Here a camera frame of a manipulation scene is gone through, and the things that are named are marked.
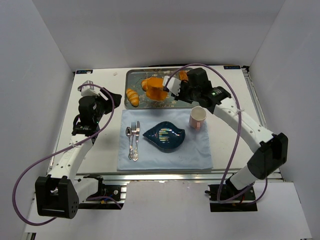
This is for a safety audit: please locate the floral metal tray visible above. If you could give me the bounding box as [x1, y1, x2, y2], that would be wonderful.
[124, 67, 199, 110]

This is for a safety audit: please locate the silver fork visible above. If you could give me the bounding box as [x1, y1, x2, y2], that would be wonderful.
[130, 121, 137, 160]

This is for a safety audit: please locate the round knotted bread bun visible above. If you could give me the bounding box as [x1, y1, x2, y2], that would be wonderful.
[141, 78, 149, 92]

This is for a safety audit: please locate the small brown pastry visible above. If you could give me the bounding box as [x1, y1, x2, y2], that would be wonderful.
[179, 70, 189, 82]

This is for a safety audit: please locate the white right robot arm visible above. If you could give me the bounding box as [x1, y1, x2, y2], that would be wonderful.
[162, 63, 289, 200]

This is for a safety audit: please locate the silver spoon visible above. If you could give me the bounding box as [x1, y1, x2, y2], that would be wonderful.
[125, 126, 133, 160]

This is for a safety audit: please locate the dark blue leaf plate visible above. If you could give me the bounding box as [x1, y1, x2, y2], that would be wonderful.
[142, 121, 186, 151]

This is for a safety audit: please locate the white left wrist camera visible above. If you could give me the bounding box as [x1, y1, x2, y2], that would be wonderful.
[78, 80, 101, 97]

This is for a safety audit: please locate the pink ceramic mug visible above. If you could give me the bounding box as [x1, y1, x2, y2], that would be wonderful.
[189, 106, 207, 131]

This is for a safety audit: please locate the striped long bread roll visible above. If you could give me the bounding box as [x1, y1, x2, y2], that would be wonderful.
[126, 88, 140, 107]

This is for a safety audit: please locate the light blue cloth placemat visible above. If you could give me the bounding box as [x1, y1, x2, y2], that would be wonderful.
[117, 108, 213, 171]

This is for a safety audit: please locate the silver table knife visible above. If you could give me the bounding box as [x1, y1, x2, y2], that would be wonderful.
[133, 121, 140, 162]

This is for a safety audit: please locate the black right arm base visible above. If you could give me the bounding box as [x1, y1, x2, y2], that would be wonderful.
[203, 183, 258, 213]

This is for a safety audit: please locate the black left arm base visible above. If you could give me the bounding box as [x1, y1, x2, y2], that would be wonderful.
[73, 174, 124, 210]

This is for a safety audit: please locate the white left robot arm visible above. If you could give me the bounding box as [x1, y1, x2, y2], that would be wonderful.
[35, 88, 122, 219]

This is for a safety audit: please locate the orange cylindrical cake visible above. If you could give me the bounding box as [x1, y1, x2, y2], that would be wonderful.
[146, 77, 168, 102]

